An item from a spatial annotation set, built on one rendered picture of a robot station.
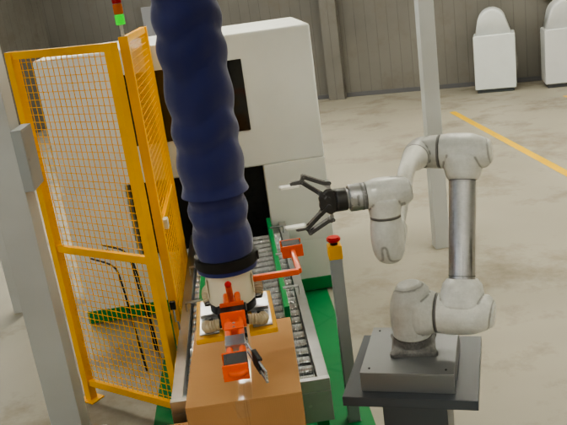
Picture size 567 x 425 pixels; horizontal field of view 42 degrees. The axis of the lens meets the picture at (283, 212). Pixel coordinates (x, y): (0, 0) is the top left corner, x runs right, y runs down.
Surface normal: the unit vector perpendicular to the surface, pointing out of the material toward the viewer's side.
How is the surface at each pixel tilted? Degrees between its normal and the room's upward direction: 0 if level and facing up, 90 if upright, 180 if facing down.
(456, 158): 75
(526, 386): 0
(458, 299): 67
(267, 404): 90
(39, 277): 90
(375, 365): 2
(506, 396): 0
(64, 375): 90
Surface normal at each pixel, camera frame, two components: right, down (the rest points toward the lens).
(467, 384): -0.13, -0.95
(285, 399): 0.06, 0.29
